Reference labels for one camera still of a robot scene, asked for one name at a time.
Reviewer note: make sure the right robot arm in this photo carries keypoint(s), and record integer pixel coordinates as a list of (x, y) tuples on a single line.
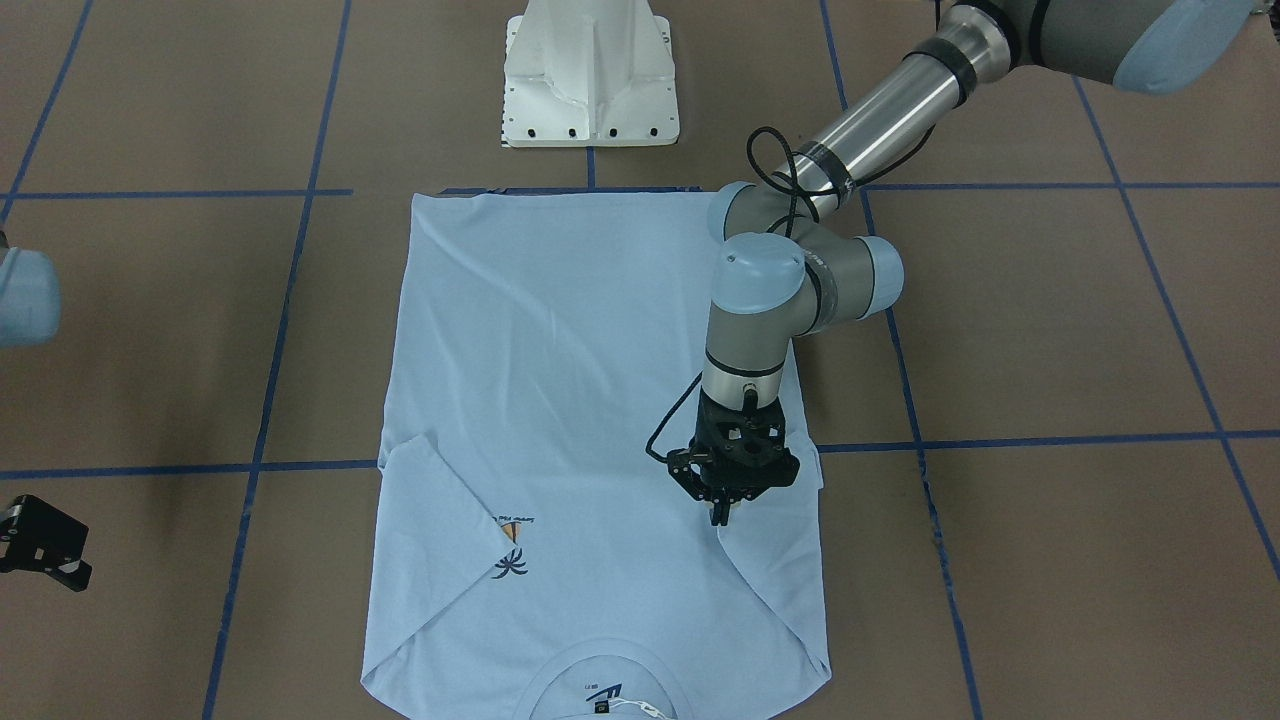
[(30, 297)]

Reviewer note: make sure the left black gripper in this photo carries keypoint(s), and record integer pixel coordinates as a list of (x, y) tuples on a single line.
[(684, 467)]

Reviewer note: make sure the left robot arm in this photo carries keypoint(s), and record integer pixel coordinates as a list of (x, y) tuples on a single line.
[(780, 274)]

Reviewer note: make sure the light blue t-shirt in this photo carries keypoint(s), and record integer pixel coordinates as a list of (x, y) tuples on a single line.
[(530, 560)]

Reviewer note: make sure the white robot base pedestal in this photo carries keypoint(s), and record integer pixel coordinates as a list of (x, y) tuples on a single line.
[(589, 74)]

